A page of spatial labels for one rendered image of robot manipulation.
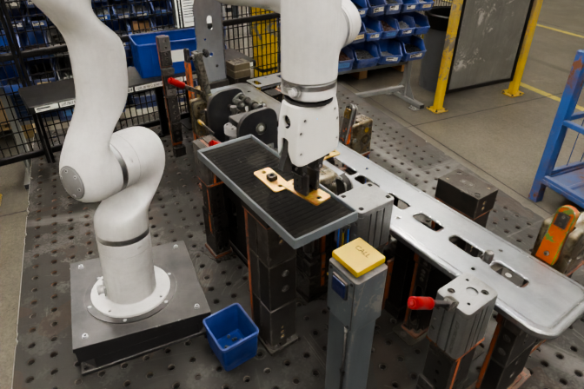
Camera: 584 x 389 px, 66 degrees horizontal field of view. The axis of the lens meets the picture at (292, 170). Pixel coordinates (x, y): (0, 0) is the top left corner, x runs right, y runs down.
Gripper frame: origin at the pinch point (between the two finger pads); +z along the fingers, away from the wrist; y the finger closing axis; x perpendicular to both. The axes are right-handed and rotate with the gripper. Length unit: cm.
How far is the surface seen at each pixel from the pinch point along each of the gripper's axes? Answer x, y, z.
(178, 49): 111, 44, 10
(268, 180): 11.4, 1.4, 6.0
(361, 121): 30, 56, 18
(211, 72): 101, 51, 19
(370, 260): -16.1, -2.3, 6.3
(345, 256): -12.8, -4.3, 6.4
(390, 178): 8.8, 41.8, 22.4
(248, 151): 23.7, 6.4, 6.5
